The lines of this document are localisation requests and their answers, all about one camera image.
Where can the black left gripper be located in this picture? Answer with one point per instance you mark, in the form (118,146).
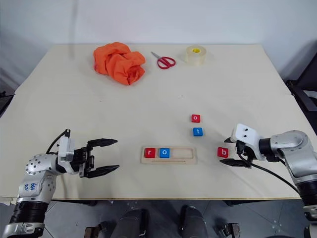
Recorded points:
(83,160)

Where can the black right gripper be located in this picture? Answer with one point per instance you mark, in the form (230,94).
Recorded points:
(246,152)

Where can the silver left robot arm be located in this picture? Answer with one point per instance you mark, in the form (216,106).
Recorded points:
(37,168)

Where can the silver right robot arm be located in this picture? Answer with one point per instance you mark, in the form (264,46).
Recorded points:
(292,146)

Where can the red letter b block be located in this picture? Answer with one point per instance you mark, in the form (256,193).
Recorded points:
(223,152)

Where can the blue letter t block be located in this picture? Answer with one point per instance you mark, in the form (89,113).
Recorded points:
(198,132)

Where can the red letter r block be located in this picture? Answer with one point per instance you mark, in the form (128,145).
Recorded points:
(150,153)

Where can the wooden letter tray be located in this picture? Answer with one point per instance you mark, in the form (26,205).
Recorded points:
(183,155)

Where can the red letter o block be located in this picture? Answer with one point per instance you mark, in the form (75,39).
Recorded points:
(195,118)

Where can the blue letter o block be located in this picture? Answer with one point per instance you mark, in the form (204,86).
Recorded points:
(164,153)

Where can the dark rounded shape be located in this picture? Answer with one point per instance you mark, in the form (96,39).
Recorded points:
(132,223)
(193,221)

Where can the crumpled orange cloth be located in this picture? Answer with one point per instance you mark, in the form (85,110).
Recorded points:
(119,64)

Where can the clear tape roll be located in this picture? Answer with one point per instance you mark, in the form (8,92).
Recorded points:
(195,57)

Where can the dark equipment beside table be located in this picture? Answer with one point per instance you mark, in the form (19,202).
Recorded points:
(6,99)

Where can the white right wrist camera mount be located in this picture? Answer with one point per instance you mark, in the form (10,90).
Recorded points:
(246,134)

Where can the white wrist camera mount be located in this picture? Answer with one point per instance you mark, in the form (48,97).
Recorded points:
(246,134)
(65,150)

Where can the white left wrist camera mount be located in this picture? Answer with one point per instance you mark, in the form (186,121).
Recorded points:
(65,150)

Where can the black furniture frame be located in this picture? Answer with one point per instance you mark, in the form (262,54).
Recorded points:
(304,84)

